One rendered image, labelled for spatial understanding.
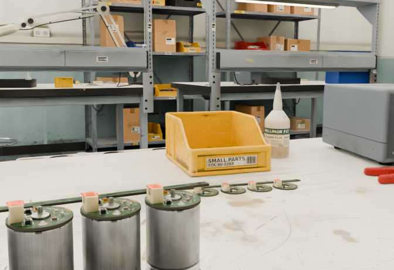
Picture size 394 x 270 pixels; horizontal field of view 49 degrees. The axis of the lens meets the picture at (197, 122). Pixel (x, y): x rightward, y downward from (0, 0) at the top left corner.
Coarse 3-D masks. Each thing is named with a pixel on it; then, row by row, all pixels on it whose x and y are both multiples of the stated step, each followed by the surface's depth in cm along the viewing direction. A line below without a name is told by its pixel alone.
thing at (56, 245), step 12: (36, 216) 17; (48, 216) 17; (60, 228) 16; (72, 228) 17; (12, 240) 16; (24, 240) 16; (36, 240) 16; (48, 240) 16; (60, 240) 16; (72, 240) 17; (12, 252) 16; (24, 252) 16; (36, 252) 16; (48, 252) 16; (60, 252) 16; (72, 252) 17; (12, 264) 16; (24, 264) 16; (36, 264) 16; (48, 264) 16; (60, 264) 16; (72, 264) 17
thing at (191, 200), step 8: (176, 192) 20; (184, 192) 20; (168, 200) 18; (184, 200) 19; (192, 200) 19; (200, 200) 19; (160, 208) 18; (168, 208) 18; (176, 208) 18; (184, 208) 18
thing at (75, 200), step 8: (176, 184) 21; (184, 184) 21; (192, 184) 21; (200, 184) 21; (208, 184) 22; (120, 192) 20; (128, 192) 20; (136, 192) 20; (144, 192) 20; (48, 200) 19; (56, 200) 19; (64, 200) 19; (72, 200) 19; (80, 200) 19; (0, 208) 18; (8, 208) 18; (24, 208) 18
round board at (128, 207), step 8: (120, 200) 19; (128, 200) 19; (80, 208) 18; (104, 208) 17; (120, 208) 18; (128, 208) 18; (136, 208) 18; (88, 216) 17; (96, 216) 17; (104, 216) 17; (112, 216) 17; (120, 216) 17; (128, 216) 17
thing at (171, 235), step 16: (192, 208) 18; (160, 224) 18; (176, 224) 18; (192, 224) 19; (160, 240) 18; (176, 240) 18; (192, 240) 19; (160, 256) 18; (176, 256) 18; (192, 256) 19
